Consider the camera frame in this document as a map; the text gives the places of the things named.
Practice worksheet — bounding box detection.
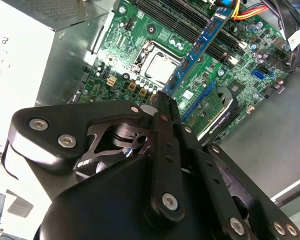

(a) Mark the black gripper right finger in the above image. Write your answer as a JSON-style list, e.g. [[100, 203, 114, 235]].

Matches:
[[167, 97, 300, 240]]

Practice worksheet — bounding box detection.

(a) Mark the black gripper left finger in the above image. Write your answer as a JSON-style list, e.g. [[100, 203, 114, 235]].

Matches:
[[6, 91, 187, 228]]

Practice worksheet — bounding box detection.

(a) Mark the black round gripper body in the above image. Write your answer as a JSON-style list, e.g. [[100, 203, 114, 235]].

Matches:
[[33, 122, 235, 240]]

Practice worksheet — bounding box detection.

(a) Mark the blue RAM stick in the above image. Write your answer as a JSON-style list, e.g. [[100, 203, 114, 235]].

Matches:
[[161, 6, 234, 97]]

